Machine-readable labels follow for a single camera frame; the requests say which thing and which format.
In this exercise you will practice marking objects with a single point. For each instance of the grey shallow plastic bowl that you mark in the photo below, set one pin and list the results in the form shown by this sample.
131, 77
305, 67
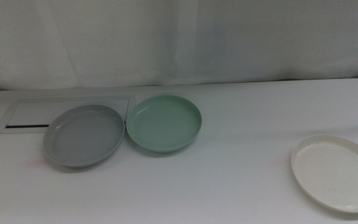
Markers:
84, 137

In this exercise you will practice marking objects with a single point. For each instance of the white backdrop curtain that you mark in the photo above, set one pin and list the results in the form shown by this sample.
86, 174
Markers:
179, 40

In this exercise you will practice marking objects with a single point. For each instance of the white shallow plastic bowl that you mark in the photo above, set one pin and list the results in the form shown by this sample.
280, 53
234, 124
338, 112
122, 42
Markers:
337, 174

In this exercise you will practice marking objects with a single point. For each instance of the mint green shallow plastic bowl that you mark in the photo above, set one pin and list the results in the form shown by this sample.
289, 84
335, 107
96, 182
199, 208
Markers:
163, 124

